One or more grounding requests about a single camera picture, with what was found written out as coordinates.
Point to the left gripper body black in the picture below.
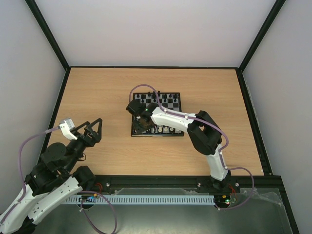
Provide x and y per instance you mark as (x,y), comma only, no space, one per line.
(89,142)

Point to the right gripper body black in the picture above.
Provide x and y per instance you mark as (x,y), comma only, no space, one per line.
(140,122)

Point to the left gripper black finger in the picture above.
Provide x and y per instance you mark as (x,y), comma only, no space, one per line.
(94,130)
(76,129)

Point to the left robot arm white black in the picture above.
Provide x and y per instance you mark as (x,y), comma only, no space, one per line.
(52,180)

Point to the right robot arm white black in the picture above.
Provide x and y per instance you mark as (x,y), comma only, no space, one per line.
(203,132)

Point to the black white chess board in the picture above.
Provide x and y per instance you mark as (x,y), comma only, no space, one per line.
(163,119)

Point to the metal sheet front panel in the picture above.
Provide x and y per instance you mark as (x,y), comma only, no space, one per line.
(243,214)

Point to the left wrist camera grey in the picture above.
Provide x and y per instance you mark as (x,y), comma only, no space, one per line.
(66,126)

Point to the white slotted cable duct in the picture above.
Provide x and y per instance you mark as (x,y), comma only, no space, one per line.
(142,200)

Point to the black aluminium frame rail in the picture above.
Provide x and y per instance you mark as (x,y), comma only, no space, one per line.
(201,184)

